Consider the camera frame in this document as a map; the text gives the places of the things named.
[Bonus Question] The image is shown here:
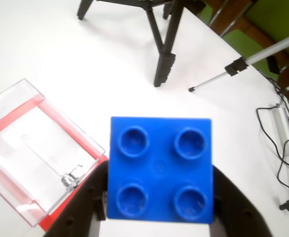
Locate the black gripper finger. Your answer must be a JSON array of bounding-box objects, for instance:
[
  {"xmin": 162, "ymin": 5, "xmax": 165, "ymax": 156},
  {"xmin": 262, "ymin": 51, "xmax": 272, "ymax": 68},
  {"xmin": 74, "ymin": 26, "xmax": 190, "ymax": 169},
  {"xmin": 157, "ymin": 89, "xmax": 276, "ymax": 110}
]
[
  {"xmin": 43, "ymin": 159, "xmax": 110, "ymax": 237},
  {"xmin": 209, "ymin": 165, "xmax": 274, "ymax": 237}
]

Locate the silver tripod leg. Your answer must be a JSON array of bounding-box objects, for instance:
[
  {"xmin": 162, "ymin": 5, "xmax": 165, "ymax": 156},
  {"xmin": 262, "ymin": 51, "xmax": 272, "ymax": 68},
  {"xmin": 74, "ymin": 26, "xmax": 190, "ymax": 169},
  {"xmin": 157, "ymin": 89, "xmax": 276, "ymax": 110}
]
[{"xmin": 222, "ymin": 29, "xmax": 280, "ymax": 81}]

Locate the silver tripod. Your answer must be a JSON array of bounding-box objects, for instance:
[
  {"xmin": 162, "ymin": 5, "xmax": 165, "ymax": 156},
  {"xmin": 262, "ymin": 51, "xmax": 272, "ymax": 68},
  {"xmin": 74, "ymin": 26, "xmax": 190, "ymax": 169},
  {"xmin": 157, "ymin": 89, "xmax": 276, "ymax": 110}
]
[{"xmin": 188, "ymin": 30, "xmax": 289, "ymax": 212}]

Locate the blue lego brick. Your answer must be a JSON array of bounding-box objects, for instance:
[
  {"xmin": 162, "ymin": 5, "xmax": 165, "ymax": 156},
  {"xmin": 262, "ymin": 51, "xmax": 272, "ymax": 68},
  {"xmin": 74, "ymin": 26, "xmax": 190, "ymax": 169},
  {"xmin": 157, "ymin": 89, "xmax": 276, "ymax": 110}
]
[{"xmin": 106, "ymin": 116, "xmax": 215, "ymax": 225}]

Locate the silver device with cables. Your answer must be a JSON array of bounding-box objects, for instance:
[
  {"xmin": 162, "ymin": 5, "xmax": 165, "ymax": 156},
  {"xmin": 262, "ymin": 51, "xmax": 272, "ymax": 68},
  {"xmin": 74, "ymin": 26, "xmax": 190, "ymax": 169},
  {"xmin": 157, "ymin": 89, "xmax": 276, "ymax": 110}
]
[{"xmin": 255, "ymin": 106, "xmax": 289, "ymax": 201}]

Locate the black tripod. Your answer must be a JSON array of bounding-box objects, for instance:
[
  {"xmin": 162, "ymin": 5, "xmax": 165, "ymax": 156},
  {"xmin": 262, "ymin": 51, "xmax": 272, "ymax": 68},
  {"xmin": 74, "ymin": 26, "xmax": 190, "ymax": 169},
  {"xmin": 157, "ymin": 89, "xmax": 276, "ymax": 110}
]
[{"xmin": 76, "ymin": 0, "xmax": 185, "ymax": 88}]

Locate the silver usb hub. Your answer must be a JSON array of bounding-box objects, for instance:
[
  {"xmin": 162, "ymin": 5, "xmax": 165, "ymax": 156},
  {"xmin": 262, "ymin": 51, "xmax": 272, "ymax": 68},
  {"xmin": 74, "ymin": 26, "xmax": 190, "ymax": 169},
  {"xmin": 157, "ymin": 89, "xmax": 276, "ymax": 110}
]
[{"xmin": 272, "ymin": 105, "xmax": 289, "ymax": 158}]

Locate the transparent plastic box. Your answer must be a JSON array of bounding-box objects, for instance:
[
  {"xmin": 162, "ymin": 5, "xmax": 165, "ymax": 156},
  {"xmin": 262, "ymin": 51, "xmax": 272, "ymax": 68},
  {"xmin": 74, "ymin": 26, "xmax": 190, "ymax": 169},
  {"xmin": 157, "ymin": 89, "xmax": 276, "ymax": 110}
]
[{"xmin": 0, "ymin": 78, "xmax": 107, "ymax": 228}]

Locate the green chair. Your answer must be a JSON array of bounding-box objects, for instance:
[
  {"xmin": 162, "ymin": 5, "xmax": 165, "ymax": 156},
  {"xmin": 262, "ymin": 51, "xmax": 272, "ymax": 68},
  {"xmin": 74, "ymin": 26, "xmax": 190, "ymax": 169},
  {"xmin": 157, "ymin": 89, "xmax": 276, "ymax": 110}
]
[
  {"xmin": 197, "ymin": 2, "xmax": 216, "ymax": 27},
  {"xmin": 244, "ymin": 0, "xmax": 289, "ymax": 59}
]

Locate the thin black cable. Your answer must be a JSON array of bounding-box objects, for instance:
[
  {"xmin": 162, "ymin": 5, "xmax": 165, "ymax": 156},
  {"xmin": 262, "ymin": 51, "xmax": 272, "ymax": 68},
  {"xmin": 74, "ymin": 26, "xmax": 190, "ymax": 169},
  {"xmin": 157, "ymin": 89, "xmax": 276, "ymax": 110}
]
[{"xmin": 264, "ymin": 75, "xmax": 289, "ymax": 117}]

